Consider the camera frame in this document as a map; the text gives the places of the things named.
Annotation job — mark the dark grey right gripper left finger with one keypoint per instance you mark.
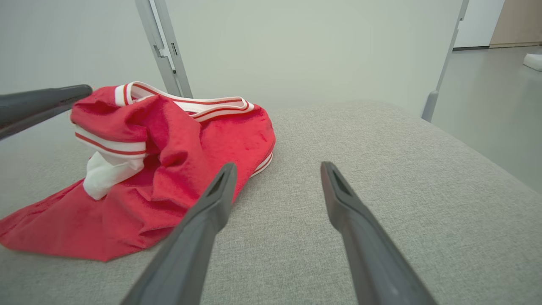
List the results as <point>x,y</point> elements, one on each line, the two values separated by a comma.
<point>199,237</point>

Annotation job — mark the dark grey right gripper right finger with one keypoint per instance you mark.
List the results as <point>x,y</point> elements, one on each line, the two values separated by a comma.
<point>368,254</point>

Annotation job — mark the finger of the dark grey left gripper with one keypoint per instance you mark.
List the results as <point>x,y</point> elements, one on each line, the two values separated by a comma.
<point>38,106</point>

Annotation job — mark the red white basketball jersey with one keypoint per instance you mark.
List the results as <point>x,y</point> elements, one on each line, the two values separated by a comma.
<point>190,144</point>

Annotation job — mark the white object on floor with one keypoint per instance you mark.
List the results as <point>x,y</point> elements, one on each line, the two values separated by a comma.
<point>534,61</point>

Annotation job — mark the beige wooden door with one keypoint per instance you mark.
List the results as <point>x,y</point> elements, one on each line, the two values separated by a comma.
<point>518,21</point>

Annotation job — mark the grey double partition post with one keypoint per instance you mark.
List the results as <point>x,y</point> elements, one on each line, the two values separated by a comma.
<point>168,70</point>

